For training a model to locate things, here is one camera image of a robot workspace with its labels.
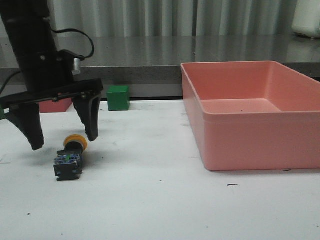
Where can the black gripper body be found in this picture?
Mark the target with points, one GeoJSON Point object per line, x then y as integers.
{"type": "Point", "coordinates": [49, 76]}

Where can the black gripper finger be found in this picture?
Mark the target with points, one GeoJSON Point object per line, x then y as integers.
{"type": "Point", "coordinates": [26, 117]}
{"type": "Point", "coordinates": [87, 107]}

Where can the yellow push button switch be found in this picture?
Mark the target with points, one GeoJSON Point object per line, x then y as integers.
{"type": "Point", "coordinates": [69, 162]}

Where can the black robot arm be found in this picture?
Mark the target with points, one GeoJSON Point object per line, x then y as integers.
{"type": "Point", "coordinates": [28, 28]}

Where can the dark green block at edge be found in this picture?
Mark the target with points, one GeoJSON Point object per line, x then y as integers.
{"type": "Point", "coordinates": [2, 113]}

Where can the pink cube block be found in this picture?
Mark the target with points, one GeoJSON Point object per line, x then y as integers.
{"type": "Point", "coordinates": [60, 106]}

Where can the green cube block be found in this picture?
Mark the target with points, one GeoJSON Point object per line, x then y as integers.
{"type": "Point", "coordinates": [118, 98]}

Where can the grey stone counter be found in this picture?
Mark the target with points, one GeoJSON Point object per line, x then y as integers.
{"type": "Point", "coordinates": [151, 66]}

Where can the grey curtain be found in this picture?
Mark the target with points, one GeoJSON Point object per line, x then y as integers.
{"type": "Point", "coordinates": [173, 18]}

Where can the pink plastic bin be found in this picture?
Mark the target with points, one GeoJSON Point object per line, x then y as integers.
{"type": "Point", "coordinates": [252, 115]}

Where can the white appliance in background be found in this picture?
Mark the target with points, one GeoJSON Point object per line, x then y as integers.
{"type": "Point", "coordinates": [306, 20]}

